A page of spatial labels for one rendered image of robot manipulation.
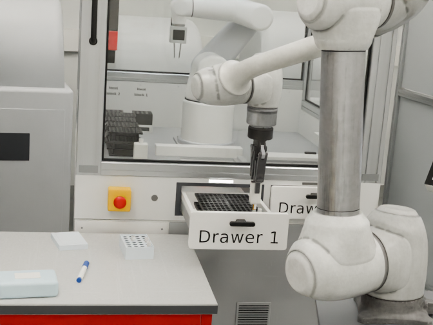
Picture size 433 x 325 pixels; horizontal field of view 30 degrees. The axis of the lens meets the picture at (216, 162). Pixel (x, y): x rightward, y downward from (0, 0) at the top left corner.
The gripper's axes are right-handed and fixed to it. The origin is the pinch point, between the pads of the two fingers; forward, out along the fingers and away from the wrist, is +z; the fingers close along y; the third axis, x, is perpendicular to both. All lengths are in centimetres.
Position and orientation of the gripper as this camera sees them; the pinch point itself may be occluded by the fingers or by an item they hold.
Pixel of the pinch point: (255, 191)
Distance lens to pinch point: 243.4
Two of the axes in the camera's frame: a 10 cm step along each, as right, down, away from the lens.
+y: -1.7, -2.3, 9.6
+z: -0.7, 9.7, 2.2
